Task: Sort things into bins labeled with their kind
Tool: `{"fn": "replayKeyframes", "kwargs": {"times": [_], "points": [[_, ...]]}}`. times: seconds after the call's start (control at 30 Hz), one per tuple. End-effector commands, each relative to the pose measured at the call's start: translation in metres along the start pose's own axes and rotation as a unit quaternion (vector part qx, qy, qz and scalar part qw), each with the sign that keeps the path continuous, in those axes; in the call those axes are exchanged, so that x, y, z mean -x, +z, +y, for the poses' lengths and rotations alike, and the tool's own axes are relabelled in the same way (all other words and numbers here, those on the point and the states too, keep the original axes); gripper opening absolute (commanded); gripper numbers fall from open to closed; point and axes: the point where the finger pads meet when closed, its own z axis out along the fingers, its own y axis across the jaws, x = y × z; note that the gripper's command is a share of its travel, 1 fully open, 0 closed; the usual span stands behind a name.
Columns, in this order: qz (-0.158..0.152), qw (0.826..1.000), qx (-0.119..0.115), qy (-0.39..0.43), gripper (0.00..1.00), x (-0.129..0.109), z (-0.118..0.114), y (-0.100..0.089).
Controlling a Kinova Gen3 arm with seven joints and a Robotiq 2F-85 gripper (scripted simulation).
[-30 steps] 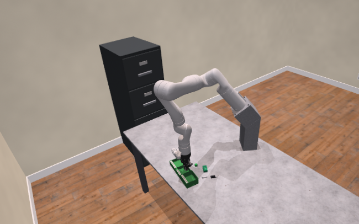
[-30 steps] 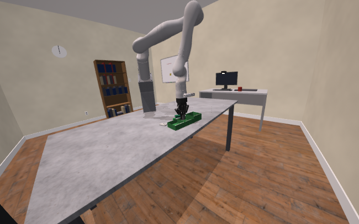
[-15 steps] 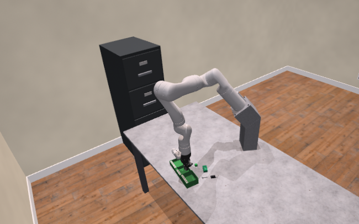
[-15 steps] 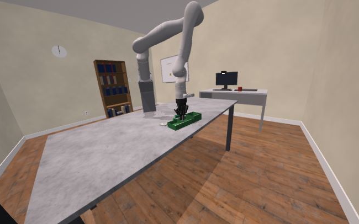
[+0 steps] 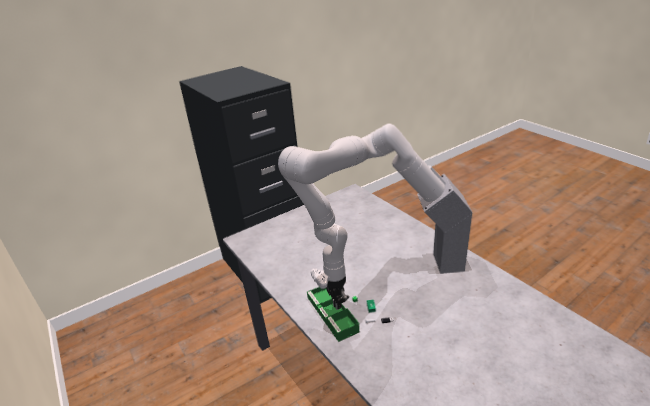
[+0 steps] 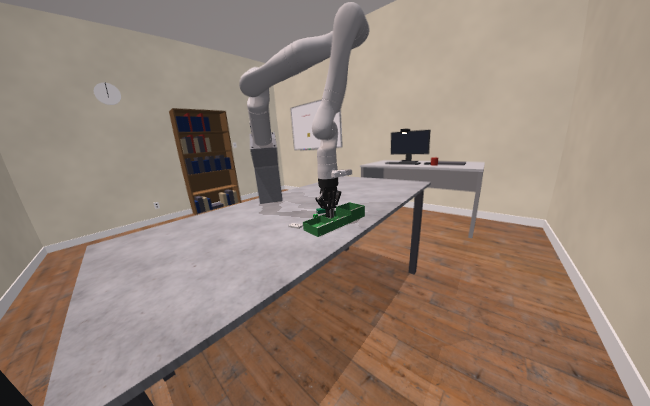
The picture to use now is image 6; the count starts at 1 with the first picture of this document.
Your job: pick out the green rack of bins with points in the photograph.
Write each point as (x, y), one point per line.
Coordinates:
(343, 215)

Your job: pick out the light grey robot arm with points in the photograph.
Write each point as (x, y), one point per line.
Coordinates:
(350, 21)

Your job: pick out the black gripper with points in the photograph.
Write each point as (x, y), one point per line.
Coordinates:
(328, 195)

